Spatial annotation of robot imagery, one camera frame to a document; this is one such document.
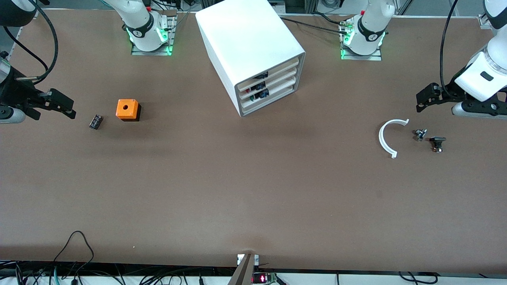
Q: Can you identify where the white plastic drawer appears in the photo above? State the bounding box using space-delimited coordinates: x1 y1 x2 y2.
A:
239 67 298 99
240 76 297 108
242 84 297 116
238 57 299 92

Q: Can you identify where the white drawer cabinet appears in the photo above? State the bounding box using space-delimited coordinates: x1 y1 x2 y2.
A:
195 0 306 118

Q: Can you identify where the white curved plastic arc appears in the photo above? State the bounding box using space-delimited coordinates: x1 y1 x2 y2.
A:
379 118 410 159

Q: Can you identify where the orange box with hole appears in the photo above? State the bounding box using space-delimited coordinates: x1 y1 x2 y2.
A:
116 99 141 122

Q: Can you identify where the small red display device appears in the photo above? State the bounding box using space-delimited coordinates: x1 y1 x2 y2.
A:
252 272 278 285

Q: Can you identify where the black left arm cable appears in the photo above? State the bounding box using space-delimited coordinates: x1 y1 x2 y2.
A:
440 0 460 99

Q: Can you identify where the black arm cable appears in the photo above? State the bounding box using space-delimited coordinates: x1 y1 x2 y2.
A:
440 0 460 99
2 0 59 84

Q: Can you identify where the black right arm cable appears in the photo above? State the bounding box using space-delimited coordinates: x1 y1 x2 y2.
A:
2 0 59 84

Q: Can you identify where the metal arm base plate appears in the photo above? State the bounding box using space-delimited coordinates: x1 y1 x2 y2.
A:
131 15 177 56
339 21 383 61

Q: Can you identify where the black looped cable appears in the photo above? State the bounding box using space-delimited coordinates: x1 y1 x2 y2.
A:
53 231 95 277

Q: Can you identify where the black cable on table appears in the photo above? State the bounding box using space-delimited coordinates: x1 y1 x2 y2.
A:
279 12 352 37

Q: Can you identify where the aluminium camera post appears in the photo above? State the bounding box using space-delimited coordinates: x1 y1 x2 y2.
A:
227 253 260 285

